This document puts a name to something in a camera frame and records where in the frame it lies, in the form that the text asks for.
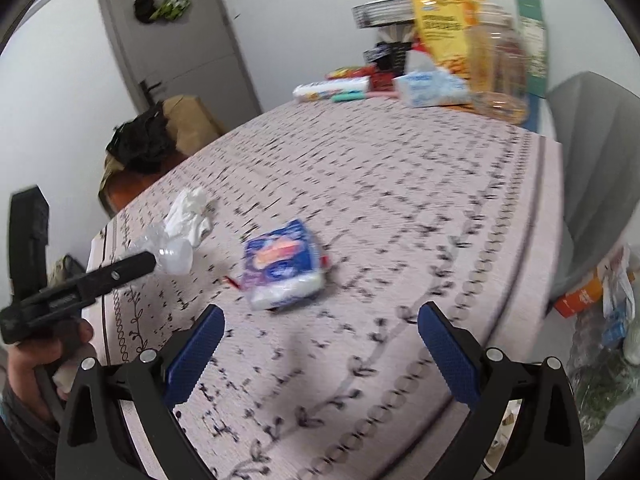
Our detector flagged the red packet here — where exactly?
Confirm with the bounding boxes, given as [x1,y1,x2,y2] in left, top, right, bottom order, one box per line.
[325,65,396,89]

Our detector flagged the person's left hand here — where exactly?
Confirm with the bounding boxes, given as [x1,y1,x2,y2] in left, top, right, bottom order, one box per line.
[5,319,96,423]

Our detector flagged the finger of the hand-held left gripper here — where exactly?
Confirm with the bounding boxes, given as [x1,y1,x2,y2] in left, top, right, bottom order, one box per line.
[15,251,157,318]
[9,186,51,306]

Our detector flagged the orange box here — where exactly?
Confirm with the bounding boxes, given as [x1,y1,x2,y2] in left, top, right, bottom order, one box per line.
[552,260,609,319]

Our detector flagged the blue tissue pack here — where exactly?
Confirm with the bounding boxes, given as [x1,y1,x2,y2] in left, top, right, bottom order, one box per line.
[392,55,473,108]

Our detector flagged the tall green box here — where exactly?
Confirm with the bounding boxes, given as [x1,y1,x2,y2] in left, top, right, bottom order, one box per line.
[514,0,549,97]

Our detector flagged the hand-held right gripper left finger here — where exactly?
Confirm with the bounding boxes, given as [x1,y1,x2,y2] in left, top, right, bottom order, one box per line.
[54,304,226,480]

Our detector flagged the brown chair with black bag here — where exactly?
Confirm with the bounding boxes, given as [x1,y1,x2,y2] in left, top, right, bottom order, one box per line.
[102,95,226,191]

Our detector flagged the yellow snack bag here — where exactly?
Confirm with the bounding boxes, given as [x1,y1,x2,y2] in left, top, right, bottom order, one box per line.
[412,0,486,81]

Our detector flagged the white roll packet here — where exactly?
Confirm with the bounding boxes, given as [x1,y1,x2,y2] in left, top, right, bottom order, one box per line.
[292,76,373,103]

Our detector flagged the clear bag of greens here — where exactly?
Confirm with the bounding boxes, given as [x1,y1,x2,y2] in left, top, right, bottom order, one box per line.
[567,310,640,443]

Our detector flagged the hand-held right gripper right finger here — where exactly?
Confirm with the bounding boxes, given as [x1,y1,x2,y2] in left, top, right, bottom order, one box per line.
[417,301,586,480]

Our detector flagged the grey chair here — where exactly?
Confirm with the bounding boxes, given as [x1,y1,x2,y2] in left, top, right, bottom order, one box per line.
[545,72,640,311]

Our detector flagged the clear water jug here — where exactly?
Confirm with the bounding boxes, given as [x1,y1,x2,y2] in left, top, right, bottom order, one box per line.
[467,2,531,121]

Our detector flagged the black wire rack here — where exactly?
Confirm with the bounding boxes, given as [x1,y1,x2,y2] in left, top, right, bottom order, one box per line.
[352,0,418,75]

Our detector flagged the white tissue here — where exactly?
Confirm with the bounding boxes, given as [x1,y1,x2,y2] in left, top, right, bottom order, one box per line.
[165,187,216,247]

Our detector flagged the black door lock handle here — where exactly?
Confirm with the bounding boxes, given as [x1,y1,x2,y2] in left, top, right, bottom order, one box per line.
[140,80,162,111]

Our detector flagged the grey door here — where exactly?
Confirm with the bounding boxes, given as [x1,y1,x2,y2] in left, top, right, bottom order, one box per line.
[97,0,263,121]

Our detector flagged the patterned tablecloth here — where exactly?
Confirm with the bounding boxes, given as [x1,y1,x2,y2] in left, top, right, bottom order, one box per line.
[80,95,563,480]

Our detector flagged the black hat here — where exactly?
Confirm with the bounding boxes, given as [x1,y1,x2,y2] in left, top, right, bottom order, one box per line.
[132,0,159,24]

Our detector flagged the person's left forearm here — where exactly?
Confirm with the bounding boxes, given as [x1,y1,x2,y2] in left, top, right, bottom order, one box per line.
[0,390,61,480]

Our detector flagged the green floral cloth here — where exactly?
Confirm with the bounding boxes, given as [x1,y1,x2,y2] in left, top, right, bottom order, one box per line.
[150,0,192,23]

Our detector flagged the clear plastic wrapper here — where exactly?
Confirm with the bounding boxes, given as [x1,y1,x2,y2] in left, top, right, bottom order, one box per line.
[127,222,194,275]

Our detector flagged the black cloth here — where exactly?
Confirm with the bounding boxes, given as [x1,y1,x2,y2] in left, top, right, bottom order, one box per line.
[106,102,173,173]

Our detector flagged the colourful pocket tissue pack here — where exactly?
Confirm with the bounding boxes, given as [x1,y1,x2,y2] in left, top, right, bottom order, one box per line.
[241,219,326,311]

